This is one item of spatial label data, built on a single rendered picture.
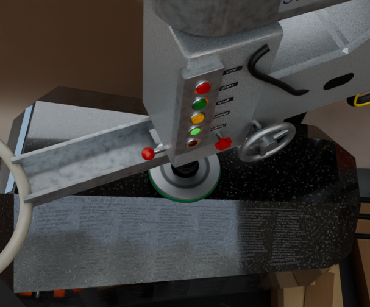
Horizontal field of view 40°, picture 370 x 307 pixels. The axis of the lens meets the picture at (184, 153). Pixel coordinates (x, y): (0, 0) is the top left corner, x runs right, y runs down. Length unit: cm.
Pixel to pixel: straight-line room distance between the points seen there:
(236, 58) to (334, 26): 33
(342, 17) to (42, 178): 80
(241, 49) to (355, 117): 201
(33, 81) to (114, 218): 142
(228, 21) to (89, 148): 60
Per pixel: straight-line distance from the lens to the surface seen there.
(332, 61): 118
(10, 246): 118
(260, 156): 127
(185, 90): 92
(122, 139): 133
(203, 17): 84
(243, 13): 86
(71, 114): 169
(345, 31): 120
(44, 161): 131
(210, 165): 153
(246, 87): 105
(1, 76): 289
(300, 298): 212
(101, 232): 158
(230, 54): 93
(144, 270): 164
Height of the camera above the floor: 222
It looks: 61 degrees down
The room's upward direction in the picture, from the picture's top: 9 degrees clockwise
